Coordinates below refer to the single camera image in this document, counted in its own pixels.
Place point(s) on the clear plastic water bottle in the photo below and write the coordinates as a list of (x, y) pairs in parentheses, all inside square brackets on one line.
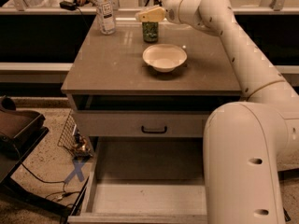
[(105, 16)]

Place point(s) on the dark tray on left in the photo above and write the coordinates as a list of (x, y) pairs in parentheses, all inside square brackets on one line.
[(19, 129)]

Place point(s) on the open lower drawer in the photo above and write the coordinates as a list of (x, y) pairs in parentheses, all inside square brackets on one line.
[(145, 181)]

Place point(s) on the closed drawer with black handle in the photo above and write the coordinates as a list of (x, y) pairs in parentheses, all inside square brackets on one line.
[(140, 124)]

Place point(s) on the grey drawer cabinet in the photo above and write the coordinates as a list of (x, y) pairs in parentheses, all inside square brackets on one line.
[(109, 74)]

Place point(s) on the wire mesh basket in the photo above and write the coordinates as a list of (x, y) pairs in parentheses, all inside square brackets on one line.
[(73, 141)]

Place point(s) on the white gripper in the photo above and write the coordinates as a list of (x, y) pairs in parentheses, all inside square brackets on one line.
[(170, 11)]

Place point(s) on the black power adapter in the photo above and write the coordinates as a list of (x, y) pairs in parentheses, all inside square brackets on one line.
[(68, 5)]

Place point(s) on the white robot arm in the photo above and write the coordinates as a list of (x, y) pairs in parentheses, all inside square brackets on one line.
[(242, 139)]

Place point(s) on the white paper bowl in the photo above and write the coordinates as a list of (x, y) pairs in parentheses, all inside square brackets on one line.
[(164, 57)]

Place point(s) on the green soda can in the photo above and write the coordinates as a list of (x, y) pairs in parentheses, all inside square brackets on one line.
[(150, 31)]

